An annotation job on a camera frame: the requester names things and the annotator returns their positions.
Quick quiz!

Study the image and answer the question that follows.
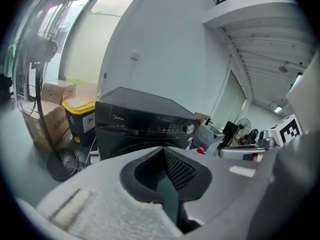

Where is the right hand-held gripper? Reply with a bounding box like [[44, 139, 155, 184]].
[[218, 113, 303, 163]]

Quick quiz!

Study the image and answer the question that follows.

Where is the small black background fan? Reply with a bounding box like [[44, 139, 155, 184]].
[[236, 118, 252, 135]]

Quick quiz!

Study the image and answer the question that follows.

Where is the small cardboard box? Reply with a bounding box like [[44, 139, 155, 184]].
[[41, 80, 77, 106]]

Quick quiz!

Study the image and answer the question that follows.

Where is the black washing machine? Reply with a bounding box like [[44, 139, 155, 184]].
[[94, 86, 202, 161]]

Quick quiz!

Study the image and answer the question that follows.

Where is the black monitor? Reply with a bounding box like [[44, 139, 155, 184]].
[[223, 120, 241, 146]]

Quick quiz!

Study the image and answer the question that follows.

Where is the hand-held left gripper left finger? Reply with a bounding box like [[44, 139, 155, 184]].
[[36, 145, 185, 240]]

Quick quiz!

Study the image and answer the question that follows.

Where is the clear plastic storage box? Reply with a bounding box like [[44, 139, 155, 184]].
[[186, 124, 225, 157]]

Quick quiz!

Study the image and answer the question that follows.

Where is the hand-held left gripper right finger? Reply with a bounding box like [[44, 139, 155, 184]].
[[163, 145, 277, 229]]

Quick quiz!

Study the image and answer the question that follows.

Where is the black standing fan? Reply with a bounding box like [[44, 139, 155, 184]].
[[13, 0, 82, 182]]

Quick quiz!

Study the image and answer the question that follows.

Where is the large cardboard box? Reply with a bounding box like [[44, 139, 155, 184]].
[[22, 99, 72, 152]]

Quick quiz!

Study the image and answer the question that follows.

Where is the black bin with yellow lid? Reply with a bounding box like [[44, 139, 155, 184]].
[[61, 96, 97, 147]]

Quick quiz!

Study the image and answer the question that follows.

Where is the white power strip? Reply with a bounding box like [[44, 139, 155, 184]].
[[89, 149, 101, 164]]

